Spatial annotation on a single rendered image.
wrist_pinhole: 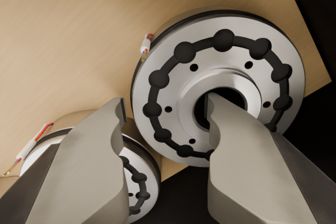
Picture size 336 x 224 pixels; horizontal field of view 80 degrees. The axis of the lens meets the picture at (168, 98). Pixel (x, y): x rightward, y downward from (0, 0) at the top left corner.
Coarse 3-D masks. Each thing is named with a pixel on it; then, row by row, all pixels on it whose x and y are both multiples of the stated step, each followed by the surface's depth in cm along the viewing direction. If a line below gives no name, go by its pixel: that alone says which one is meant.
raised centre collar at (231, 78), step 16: (192, 80) 11; (208, 80) 10; (224, 80) 11; (240, 80) 11; (192, 96) 11; (256, 96) 11; (176, 112) 12; (192, 112) 11; (256, 112) 12; (192, 128) 12; (208, 128) 12
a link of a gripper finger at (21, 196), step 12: (48, 156) 8; (36, 168) 7; (48, 168) 7; (24, 180) 7; (36, 180) 7; (12, 192) 6; (24, 192) 6; (36, 192) 6; (0, 204) 6; (12, 204) 6; (24, 204) 6; (0, 216) 6; (12, 216) 6; (24, 216) 6
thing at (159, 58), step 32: (192, 32) 10; (224, 32) 10; (256, 32) 10; (160, 64) 11; (192, 64) 11; (224, 64) 11; (256, 64) 11; (288, 64) 11; (160, 96) 11; (288, 96) 12; (160, 128) 13; (192, 160) 14
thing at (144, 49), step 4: (144, 36) 11; (148, 36) 11; (144, 40) 10; (148, 40) 10; (144, 44) 9; (148, 44) 10; (140, 48) 9; (144, 48) 9; (148, 48) 9; (144, 52) 8; (144, 56) 8
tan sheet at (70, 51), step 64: (0, 0) 12; (64, 0) 12; (128, 0) 12; (192, 0) 12; (256, 0) 12; (0, 64) 14; (64, 64) 14; (128, 64) 14; (320, 64) 14; (0, 128) 16
